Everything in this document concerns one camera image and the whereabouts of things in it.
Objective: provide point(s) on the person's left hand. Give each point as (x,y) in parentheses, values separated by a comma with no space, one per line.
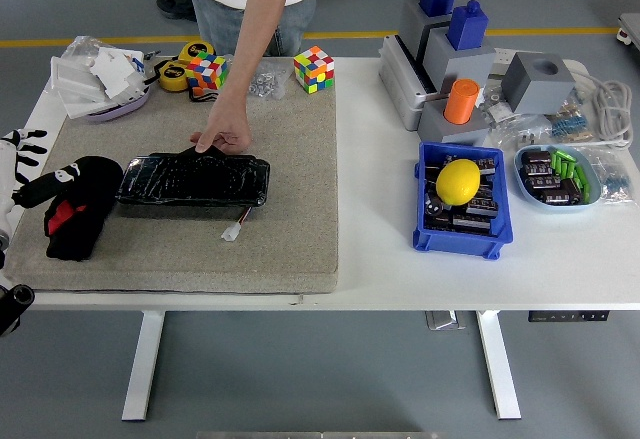
(230,124)

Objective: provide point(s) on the white flat plastic box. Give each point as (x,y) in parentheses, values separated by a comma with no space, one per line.
(80,108)

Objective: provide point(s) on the grey cube with round hole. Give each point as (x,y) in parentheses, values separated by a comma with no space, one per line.
(537,91)

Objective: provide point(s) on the person's left forearm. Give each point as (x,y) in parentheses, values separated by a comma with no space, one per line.
(255,24)

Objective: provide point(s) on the clear bag of small parts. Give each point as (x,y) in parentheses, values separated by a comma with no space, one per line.
(515,131)

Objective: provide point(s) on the grey block with socket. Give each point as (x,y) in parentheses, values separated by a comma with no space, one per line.
(412,24)
(460,135)
(460,66)

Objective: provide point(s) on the white plastic cover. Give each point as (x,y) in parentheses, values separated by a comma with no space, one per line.
(116,73)

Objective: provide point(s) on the white cart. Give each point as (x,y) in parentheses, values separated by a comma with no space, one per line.
(631,31)

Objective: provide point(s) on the clear bag of metal nuts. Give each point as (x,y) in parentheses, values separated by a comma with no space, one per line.
(265,84)

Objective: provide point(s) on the grey-brown mat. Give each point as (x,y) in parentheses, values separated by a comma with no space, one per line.
(290,184)

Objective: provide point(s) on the yellow lemon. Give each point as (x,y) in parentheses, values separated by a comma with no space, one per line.
(457,182)

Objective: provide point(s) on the grey box under table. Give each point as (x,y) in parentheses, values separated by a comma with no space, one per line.
(444,320)

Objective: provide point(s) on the clear bag of blue resistors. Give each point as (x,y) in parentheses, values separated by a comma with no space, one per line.
(617,181)
(570,124)

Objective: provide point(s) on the grey electrical enclosure box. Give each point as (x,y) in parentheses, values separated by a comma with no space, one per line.
(400,84)

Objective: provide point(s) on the white table leg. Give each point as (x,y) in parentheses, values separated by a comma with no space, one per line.
(142,364)
(499,364)

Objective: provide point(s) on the black table control panel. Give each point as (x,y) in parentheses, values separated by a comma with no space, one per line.
(568,316)

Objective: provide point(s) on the black rag with red patch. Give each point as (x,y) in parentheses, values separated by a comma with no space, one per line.
(85,199)

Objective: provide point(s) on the green cylinder cell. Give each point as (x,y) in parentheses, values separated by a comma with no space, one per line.
(584,181)
(571,169)
(562,153)
(556,165)

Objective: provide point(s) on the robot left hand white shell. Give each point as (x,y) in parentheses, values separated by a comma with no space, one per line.
(6,174)

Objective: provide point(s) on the clear bag of white parts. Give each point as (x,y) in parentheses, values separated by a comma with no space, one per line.
(496,107)

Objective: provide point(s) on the purple tray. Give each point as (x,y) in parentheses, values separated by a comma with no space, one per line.
(117,113)

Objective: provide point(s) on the blue plastic bin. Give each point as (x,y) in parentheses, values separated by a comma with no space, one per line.
(450,246)

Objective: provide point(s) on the black capacitor silver end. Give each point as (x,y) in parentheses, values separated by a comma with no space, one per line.
(434,205)

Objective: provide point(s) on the light blue bowl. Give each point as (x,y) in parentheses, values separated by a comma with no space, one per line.
(550,208)

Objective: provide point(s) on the colourful puzzle cube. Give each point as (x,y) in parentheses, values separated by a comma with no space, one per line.
(314,70)
(207,71)

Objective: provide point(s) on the orange cylinder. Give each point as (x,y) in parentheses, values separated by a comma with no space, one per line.
(461,101)

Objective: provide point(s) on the crumpled clear plastic bag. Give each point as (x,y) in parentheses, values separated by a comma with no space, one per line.
(82,46)

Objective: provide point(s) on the yellow tape measure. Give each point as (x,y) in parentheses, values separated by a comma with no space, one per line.
(172,76)
(192,50)

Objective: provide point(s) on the white switch plate frame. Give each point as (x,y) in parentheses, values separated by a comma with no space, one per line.
(75,76)

